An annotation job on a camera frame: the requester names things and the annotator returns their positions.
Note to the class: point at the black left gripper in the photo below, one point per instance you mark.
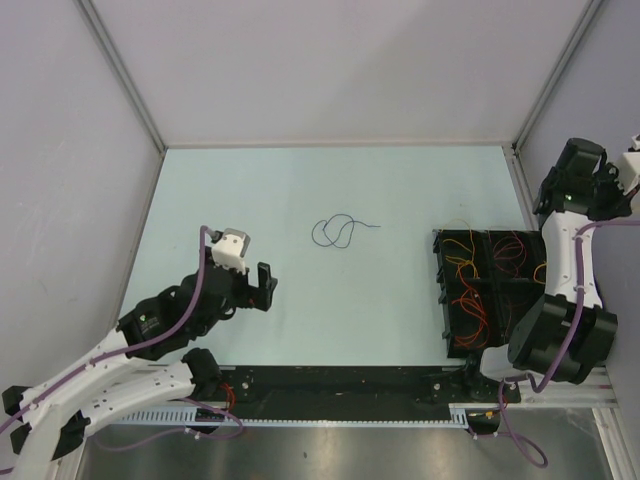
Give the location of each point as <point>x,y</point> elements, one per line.
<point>256,296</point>

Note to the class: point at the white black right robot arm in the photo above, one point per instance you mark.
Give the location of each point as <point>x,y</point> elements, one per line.
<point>567,331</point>

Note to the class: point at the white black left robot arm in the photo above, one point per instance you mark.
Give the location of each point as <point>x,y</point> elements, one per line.
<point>156,327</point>

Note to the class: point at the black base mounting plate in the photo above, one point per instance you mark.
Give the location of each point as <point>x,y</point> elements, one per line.
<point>350,394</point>

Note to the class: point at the black compartment organizer tray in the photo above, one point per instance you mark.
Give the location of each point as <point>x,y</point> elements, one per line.
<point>488,281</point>

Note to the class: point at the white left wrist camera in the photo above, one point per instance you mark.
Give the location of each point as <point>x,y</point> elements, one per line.
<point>229,248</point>

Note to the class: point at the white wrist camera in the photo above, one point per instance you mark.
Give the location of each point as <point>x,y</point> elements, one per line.
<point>229,248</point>
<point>628,167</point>

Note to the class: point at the aluminium frame rail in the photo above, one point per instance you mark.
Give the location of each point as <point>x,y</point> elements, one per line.
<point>105,42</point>

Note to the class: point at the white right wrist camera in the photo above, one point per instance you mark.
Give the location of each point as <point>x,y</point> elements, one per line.
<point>628,167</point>

